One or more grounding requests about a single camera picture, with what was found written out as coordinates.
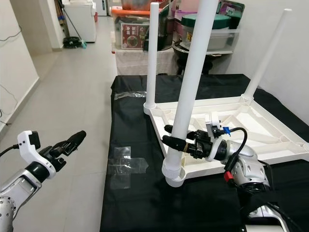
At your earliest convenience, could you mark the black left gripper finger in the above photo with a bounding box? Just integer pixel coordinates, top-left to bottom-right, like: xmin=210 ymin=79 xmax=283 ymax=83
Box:
xmin=63 ymin=130 xmax=86 ymax=148
xmin=51 ymin=140 xmax=78 ymax=156

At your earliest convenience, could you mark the square clear tape patch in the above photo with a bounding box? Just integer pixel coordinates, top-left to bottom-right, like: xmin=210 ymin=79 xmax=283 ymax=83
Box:
xmin=107 ymin=146 xmax=148 ymax=190

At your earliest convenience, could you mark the black round wok stand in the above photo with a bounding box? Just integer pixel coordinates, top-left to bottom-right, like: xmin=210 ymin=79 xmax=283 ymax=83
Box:
xmin=171 ymin=43 xmax=215 ymax=75

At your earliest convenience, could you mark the white plastic table top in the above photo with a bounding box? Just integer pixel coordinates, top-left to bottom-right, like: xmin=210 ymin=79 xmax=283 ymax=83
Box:
xmin=143 ymin=96 xmax=309 ymax=180

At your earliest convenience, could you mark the bench with white lace cloth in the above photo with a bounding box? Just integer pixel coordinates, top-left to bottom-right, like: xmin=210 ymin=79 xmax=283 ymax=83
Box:
xmin=111 ymin=34 xmax=174 ymax=75

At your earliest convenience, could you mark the black table cloth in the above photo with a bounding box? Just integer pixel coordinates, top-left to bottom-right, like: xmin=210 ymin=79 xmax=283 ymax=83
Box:
xmin=100 ymin=73 xmax=309 ymax=232

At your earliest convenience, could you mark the black plastic bag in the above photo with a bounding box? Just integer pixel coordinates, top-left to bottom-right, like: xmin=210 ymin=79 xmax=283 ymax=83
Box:
xmin=158 ymin=5 xmax=179 ymax=51

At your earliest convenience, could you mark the black floor mop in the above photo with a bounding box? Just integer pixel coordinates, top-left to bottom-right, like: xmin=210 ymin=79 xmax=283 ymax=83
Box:
xmin=60 ymin=2 xmax=87 ymax=49

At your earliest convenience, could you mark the clear plastic container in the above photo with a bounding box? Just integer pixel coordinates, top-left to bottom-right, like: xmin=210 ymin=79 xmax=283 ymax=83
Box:
xmin=179 ymin=28 xmax=241 ymax=54

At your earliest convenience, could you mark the white cabinet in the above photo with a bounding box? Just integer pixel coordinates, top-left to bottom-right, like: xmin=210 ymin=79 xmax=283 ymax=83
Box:
xmin=63 ymin=2 xmax=97 ymax=43

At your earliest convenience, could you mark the green pot with lid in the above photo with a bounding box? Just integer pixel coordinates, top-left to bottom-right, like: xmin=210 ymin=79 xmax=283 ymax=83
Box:
xmin=181 ymin=14 xmax=232 ymax=30

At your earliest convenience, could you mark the steel pot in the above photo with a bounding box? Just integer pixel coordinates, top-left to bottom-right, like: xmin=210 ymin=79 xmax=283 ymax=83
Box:
xmin=121 ymin=0 xmax=153 ymax=10

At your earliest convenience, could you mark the dark framed picture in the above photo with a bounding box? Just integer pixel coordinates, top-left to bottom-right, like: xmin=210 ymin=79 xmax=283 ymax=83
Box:
xmin=217 ymin=0 xmax=245 ymax=27

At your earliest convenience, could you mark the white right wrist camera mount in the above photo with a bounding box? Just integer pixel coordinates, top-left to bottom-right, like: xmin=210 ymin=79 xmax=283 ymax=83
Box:
xmin=204 ymin=112 xmax=225 ymax=162

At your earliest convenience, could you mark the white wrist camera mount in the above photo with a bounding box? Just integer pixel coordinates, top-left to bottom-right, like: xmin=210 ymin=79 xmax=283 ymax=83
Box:
xmin=204 ymin=112 xmax=225 ymax=162
xmin=18 ymin=130 xmax=56 ymax=177

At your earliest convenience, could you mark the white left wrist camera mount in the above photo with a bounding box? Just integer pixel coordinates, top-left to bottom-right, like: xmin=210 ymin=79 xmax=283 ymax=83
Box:
xmin=18 ymin=130 xmax=56 ymax=177

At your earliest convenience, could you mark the black wall cable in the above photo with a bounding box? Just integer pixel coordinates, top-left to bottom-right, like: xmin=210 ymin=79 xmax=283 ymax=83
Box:
xmin=0 ymin=31 xmax=22 ymax=126

